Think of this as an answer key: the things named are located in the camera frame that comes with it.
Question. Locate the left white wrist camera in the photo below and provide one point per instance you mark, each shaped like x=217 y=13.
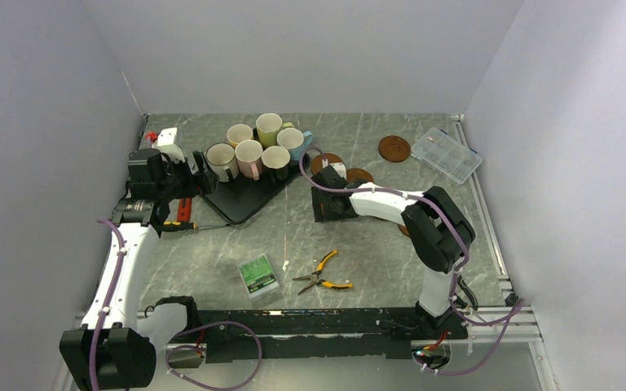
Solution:
x=167 y=141

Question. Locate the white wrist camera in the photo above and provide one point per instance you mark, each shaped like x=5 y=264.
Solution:
x=338 y=167
x=167 y=141

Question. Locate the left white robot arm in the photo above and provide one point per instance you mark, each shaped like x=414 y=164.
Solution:
x=113 y=348

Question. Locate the white ribbed mug black handle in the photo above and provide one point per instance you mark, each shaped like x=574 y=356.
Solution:
x=222 y=160

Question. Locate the black handled cutters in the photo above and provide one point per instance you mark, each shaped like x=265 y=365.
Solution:
x=471 y=300

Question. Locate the yellow mug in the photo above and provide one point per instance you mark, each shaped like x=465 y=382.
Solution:
x=239 y=133

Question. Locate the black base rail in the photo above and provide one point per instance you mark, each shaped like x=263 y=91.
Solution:
x=391 y=332

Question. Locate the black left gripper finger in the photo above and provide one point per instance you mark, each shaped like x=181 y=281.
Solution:
x=207 y=182
x=199 y=162

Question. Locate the green mug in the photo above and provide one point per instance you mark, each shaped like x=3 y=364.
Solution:
x=268 y=126

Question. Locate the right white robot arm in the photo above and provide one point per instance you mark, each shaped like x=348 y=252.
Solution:
x=440 y=233

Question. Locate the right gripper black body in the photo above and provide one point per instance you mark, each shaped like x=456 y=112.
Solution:
x=329 y=212

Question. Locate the brown wooden coaster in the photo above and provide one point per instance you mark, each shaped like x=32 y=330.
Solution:
x=358 y=174
x=317 y=162
x=394 y=149
x=403 y=230

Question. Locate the clear plastic organizer box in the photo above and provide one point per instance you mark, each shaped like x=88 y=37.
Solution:
x=446 y=154

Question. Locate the black yellow screwdriver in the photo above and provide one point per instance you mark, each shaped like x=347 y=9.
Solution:
x=189 y=226

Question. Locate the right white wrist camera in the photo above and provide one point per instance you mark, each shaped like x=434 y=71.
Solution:
x=338 y=167

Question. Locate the green screw bit box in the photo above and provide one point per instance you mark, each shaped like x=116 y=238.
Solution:
x=258 y=277

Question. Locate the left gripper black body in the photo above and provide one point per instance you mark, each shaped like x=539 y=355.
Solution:
x=178 y=181

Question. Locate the blue mug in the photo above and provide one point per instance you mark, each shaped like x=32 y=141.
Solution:
x=295 y=142

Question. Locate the black plastic tray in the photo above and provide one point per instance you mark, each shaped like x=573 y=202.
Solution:
x=237 y=201

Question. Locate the pink mug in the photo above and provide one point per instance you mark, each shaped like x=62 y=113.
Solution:
x=249 y=158

